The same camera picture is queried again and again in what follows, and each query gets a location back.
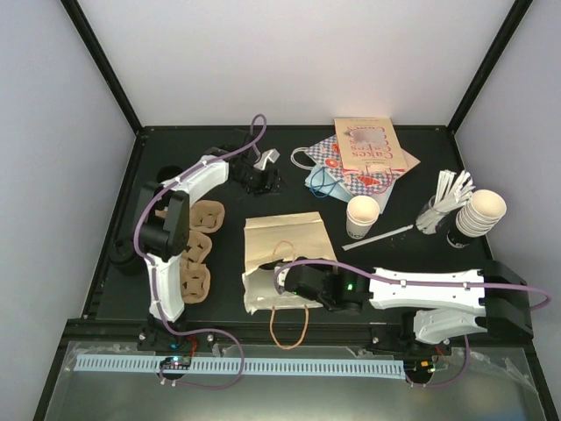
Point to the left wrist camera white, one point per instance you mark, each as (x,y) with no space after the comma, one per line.
(268,157)

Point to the white stirrer packets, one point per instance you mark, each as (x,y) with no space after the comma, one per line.
(453,191)

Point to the blue checkered paper bag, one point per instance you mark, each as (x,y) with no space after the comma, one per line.
(327,157)

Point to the single white stirrer packet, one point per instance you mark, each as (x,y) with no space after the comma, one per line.
(377,238)

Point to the clear stirrer holder cup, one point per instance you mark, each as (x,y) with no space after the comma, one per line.
(430,218)

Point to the kraft paper bag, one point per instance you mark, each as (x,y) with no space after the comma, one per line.
(270,243)

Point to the pulp cup carrier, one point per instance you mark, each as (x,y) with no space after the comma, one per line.
(206,216)
(195,277)

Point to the light blue paper bag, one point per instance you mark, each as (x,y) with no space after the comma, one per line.
(323,185)

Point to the small circuit board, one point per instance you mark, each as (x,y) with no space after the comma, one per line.
(176,363)

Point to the black lid stack left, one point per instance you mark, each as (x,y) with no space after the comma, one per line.
(123,257)

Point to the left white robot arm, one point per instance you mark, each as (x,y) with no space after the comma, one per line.
(161,231)

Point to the pink cakes paper bag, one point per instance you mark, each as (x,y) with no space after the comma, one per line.
(370,145)

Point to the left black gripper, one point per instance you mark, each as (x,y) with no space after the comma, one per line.
(269,184)

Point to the light blue cable duct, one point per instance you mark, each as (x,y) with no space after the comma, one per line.
(146,364)

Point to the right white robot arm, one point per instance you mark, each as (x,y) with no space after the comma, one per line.
(492,299)

